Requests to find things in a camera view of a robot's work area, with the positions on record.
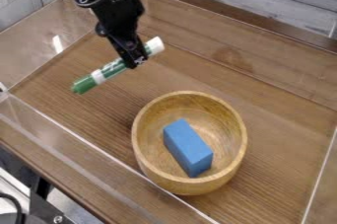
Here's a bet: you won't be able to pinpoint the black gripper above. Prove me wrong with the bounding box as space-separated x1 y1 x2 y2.
75 0 149 69

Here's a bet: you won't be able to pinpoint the green Expo marker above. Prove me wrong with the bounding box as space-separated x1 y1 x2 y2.
71 37 165 94

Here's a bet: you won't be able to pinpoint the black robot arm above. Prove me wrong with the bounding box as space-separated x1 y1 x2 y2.
75 0 148 69

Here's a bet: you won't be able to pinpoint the brown wooden bowl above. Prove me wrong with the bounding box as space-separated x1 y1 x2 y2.
132 91 248 195

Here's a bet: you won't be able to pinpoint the blue rectangular block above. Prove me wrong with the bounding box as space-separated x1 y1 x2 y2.
164 118 213 178

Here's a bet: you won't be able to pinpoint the clear acrylic tray walls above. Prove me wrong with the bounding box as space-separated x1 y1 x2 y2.
0 0 337 224

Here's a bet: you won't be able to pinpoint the black metal table bracket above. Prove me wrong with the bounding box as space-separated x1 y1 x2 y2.
30 178 75 224

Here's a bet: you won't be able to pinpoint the black cable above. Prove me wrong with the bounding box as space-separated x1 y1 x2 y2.
0 192 28 224

